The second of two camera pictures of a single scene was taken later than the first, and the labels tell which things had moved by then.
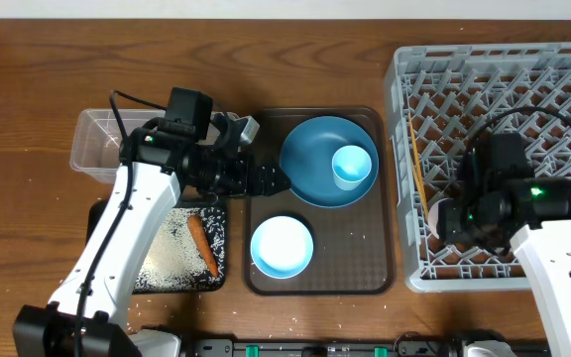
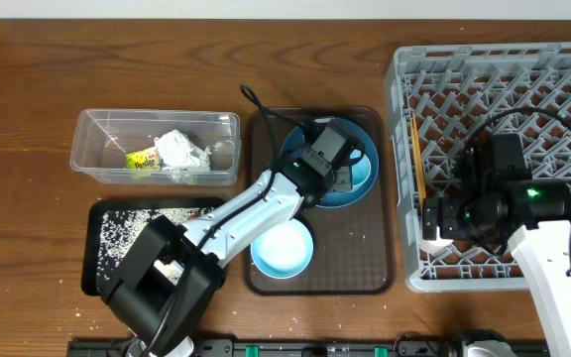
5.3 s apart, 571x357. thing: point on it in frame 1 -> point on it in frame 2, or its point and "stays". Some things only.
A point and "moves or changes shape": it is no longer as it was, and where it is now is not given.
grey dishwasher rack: [443, 99] stays
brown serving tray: [353, 246] stays
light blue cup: [350, 166] stays
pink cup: [432, 217] moves or changes shape
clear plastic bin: [95, 148] stays
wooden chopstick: [418, 173] moves or changes shape
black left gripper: [261, 184] -> [347, 183]
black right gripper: [451, 227] stays
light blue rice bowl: [282, 247] stays
